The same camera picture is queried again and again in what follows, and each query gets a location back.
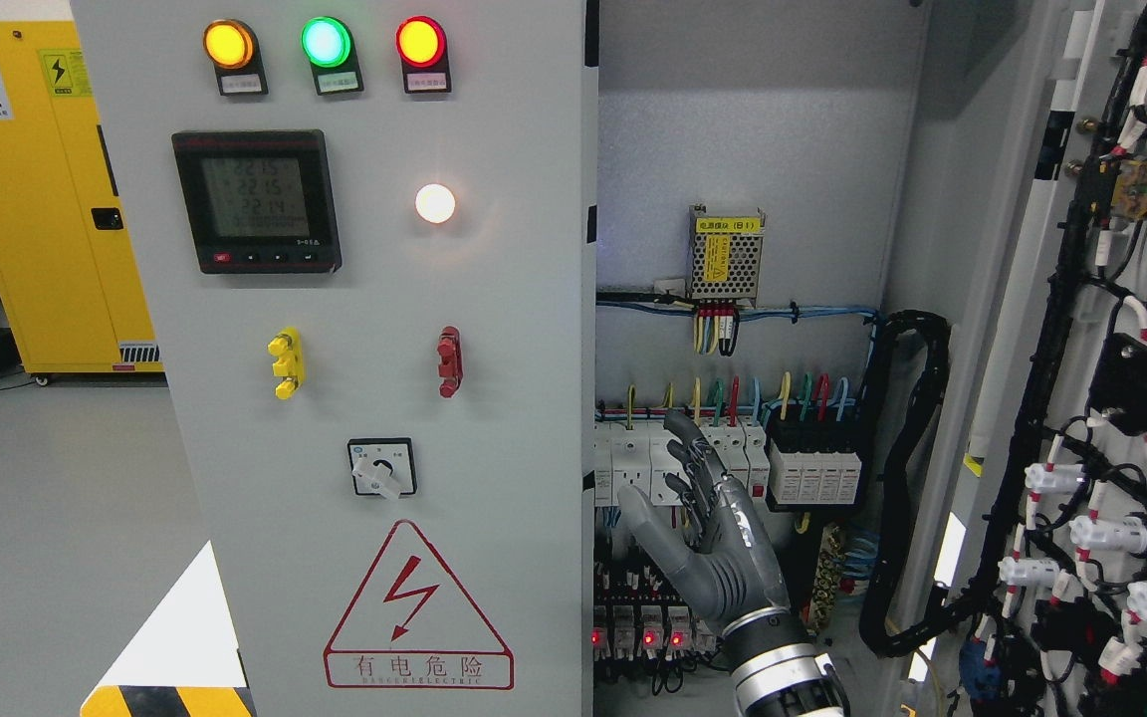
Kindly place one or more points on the red electric hazard sticker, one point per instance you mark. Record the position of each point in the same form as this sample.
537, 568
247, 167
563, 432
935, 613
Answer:
412, 625

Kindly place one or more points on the green indicator lamp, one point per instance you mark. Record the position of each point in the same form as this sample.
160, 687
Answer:
326, 42

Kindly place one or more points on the lower relay terminal row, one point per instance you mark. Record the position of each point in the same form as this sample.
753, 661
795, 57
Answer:
637, 616

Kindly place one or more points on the white breaker and socket row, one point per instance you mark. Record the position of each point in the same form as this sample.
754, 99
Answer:
637, 456

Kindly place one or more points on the red indicator lamp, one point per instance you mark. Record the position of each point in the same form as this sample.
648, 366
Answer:
420, 42

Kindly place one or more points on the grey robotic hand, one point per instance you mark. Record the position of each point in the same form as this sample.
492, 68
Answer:
735, 576

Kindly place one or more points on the red test terminal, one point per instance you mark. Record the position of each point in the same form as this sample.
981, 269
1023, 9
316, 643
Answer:
450, 368

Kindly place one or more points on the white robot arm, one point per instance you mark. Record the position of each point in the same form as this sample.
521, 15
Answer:
775, 672

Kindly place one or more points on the black rotary selector switch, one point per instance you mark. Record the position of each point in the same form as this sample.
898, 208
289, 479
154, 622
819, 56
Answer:
382, 466

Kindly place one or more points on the yellow test terminal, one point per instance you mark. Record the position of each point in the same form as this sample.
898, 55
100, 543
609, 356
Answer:
288, 366

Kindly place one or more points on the perforated metal power supply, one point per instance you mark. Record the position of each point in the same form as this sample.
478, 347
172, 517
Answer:
725, 252

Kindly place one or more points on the black digital power meter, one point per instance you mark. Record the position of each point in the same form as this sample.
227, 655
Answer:
259, 201

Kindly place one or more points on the yellow safety cabinet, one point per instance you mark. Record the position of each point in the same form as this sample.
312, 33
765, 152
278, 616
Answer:
68, 279

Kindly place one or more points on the grey cabinet door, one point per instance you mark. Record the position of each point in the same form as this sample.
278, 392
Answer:
507, 121
1023, 227

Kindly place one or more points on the orange indicator lamp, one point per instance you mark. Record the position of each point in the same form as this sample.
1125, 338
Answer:
229, 44

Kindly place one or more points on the white indicator lamp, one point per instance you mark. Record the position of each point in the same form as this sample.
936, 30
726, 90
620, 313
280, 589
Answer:
435, 203

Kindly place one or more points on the black surge protector block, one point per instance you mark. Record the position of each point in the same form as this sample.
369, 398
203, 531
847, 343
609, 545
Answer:
814, 465

